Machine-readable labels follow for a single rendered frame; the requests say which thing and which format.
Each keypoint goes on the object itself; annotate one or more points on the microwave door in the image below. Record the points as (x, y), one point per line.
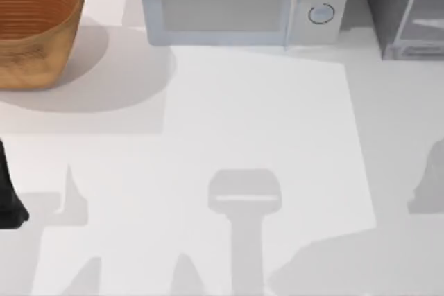
(222, 1)

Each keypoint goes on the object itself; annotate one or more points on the round microwave knob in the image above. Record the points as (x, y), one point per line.
(321, 14)

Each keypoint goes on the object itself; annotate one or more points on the pale microwave oven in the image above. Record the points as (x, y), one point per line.
(343, 1)

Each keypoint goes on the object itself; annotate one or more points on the wooden basket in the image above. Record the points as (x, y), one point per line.
(38, 50)

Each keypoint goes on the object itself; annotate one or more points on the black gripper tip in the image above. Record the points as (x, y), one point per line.
(8, 202)

